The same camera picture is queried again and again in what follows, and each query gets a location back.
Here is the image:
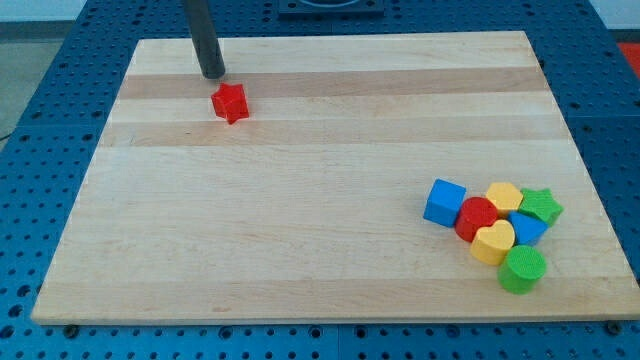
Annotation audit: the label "yellow heart block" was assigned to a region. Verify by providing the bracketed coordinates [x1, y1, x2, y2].
[470, 219, 515, 266]

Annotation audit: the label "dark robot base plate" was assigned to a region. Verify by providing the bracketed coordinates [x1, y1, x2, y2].
[274, 0, 385, 18]

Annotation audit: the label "red star block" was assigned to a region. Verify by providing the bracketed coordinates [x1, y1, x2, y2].
[210, 83, 250, 125]

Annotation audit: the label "green star block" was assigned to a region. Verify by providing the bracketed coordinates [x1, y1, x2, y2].
[518, 188, 564, 227]

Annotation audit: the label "yellow hexagon block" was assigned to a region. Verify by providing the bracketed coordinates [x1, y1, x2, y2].
[485, 182, 523, 219]

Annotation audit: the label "red cylinder block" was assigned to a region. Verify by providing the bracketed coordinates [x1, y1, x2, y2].
[454, 197, 498, 242]

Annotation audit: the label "blue triangle block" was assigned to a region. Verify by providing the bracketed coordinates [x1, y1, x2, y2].
[507, 211, 548, 246]

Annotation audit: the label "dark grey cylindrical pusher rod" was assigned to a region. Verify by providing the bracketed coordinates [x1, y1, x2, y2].
[182, 0, 226, 79]

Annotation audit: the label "light wooden board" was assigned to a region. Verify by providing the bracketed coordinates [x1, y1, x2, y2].
[31, 31, 639, 325]

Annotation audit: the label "green cylinder block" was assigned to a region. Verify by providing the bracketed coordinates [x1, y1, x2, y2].
[497, 245, 547, 295]

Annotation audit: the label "blue cube block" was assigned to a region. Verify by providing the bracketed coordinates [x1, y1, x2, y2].
[423, 179, 466, 228]

